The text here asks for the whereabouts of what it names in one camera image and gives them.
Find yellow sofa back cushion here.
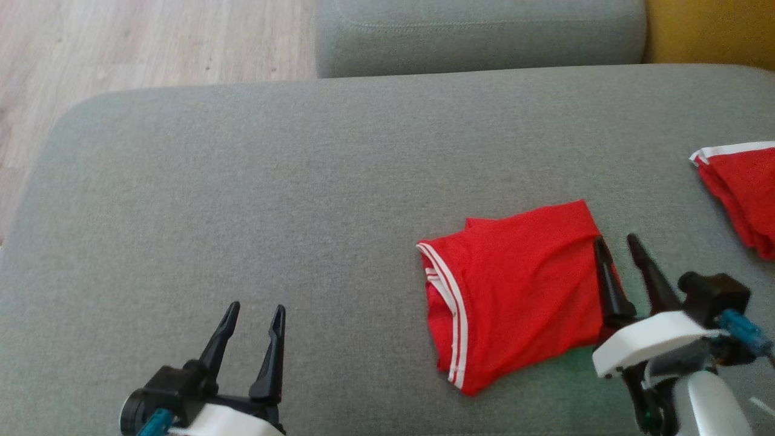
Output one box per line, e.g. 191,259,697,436
643,0,775,71

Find blue camera connector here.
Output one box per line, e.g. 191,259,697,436
716,308,775,358
136,408,175,436

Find grey fabric sofa seat cushion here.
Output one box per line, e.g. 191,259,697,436
315,0,648,79

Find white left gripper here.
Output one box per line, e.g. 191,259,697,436
172,300,287,436

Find blue left camera connector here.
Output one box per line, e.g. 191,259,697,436
136,408,175,436

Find grey sofa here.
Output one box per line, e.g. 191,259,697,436
0,64,775,436

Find blue right camera connector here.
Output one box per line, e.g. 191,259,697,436
716,308,775,358

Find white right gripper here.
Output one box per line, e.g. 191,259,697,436
592,234,722,436

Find red shorts with white panels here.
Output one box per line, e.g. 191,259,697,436
689,140,775,262

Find red and white printed jersey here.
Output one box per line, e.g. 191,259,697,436
416,199,625,398

